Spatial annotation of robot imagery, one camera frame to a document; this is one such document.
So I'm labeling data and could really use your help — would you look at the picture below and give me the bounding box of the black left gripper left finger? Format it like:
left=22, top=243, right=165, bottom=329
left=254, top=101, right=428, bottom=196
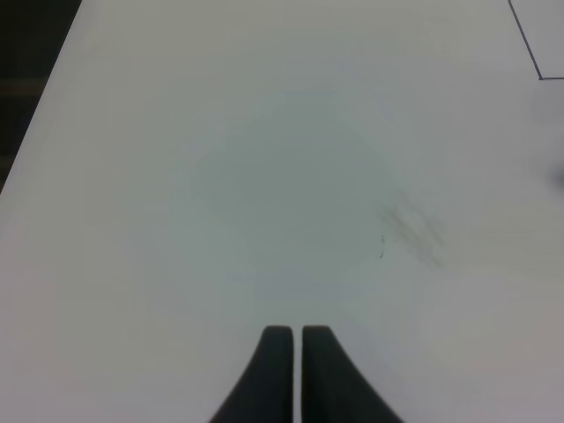
left=211, top=326, right=294, bottom=423

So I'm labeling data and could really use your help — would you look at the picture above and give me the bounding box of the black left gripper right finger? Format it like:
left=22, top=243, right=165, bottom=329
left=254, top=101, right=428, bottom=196
left=301, top=326, right=402, bottom=423

